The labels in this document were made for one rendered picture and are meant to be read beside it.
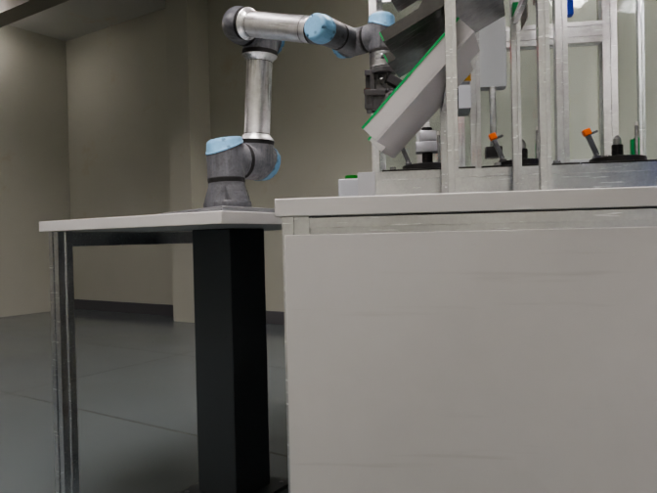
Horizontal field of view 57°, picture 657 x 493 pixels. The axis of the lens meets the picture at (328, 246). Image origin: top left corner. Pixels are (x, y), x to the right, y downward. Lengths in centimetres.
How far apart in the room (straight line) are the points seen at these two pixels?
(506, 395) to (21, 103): 737
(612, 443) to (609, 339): 16
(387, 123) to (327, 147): 417
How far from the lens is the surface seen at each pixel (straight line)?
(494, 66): 282
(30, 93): 806
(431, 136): 172
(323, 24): 171
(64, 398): 189
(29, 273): 784
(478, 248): 97
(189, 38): 638
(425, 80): 126
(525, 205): 98
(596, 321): 101
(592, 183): 161
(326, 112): 547
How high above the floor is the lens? 79
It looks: 1 degrees down
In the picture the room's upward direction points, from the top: 1 degrees counter-clockwise
